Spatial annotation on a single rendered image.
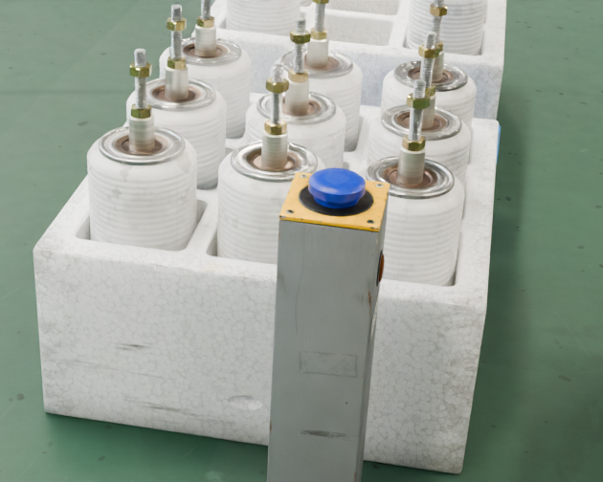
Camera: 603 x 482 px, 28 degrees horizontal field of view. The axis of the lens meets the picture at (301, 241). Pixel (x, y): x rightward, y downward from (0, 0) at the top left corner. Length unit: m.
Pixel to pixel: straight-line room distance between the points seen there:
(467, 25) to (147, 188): 0.61
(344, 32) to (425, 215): 0.67
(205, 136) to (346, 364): 0.35
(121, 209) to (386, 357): 0.26
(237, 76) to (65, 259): 0.31
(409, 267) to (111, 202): 0.26
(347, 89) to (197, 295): 0.31
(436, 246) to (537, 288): 0.38
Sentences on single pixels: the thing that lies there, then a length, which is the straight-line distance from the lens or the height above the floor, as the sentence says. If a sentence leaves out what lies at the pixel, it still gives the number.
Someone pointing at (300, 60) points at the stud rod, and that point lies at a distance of 1.13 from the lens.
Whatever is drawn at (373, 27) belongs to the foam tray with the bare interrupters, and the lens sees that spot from 1.62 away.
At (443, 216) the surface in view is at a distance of 1.00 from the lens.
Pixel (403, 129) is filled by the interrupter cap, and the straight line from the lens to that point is 1.11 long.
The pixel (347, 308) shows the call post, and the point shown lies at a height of 0.25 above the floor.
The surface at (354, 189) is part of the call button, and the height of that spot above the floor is 0.33.
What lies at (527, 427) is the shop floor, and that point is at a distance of 1.17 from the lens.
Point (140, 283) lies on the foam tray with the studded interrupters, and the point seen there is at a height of 0.16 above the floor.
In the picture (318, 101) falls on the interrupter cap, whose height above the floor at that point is 0.25.
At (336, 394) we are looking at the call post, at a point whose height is 0.17.
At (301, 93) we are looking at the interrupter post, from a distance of 1.13.
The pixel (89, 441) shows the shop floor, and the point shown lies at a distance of 1.12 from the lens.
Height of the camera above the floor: 0.71
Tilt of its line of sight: 30 degrees down
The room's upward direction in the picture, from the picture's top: 3 degrees clockwise
